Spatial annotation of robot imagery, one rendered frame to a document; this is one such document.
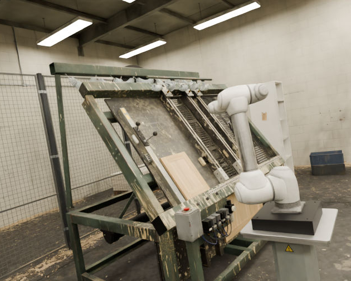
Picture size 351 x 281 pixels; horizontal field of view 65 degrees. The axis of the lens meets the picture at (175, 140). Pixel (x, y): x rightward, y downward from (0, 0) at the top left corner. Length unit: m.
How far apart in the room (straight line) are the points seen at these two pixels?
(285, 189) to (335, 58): 5.66
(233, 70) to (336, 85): 2.50
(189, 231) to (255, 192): 0.47
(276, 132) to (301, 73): 1.88
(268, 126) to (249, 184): 4.35
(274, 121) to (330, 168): 1.42
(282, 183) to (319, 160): 4.52
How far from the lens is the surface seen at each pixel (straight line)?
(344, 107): 7.22
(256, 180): 1.77
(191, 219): 1.75
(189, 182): 2.28
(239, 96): 1.79
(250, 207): 3.37
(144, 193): 1.95
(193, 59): 8.46
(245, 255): 2.85
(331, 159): 6.31
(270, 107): 6.03
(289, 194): 1.86
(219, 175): 2.55
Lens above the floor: 1.47
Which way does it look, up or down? 3 degrees down
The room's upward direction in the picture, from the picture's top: 9 degrees counter-clockwise
